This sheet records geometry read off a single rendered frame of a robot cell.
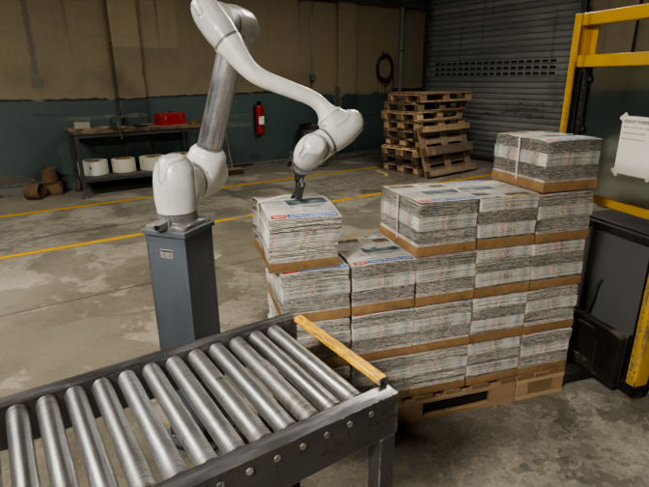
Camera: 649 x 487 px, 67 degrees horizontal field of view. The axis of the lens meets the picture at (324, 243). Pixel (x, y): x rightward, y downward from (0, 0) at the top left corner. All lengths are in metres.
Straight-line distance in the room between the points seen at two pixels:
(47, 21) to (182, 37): 1.84
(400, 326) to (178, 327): 0.94
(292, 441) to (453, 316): 1.31
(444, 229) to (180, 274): 1.09
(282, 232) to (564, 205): 1.28
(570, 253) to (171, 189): 1.79
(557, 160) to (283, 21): 7.50
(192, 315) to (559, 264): 1.66
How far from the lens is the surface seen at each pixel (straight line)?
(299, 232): 1.88
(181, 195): 1.96
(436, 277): 2.20
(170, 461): 1.17
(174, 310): 2.11
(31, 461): 1.29
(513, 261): 2.38
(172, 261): 2.02
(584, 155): 2.47
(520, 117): 9.69
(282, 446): 1.16
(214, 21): 1.85
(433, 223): 2.09
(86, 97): 8.24
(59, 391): 1.49
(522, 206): 2.31
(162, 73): 8.49
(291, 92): 1.81
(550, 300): 2.60
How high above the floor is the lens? 1.55
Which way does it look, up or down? 19 degrees down
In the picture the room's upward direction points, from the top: 1 degrees counter-clockwise
